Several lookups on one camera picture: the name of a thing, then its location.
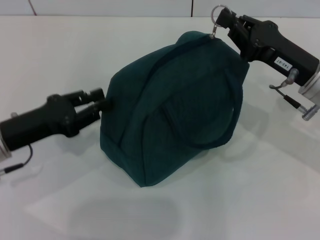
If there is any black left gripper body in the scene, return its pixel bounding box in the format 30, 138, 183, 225
0, 93, 81, 152

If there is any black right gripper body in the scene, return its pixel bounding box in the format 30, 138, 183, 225
246, 20, 320, 86

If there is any dark teal insulated lunch bag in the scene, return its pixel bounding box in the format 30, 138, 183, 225
99, 4, 251, 188

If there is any dark left arm cable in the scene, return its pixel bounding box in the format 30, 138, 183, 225
3, 143, 35, 175

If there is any dark arm cable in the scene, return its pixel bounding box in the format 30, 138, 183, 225
268, 83, 301, 110
3, 143, 35, 175

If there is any dark right arm cable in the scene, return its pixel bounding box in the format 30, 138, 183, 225
268, 83, 301, 110

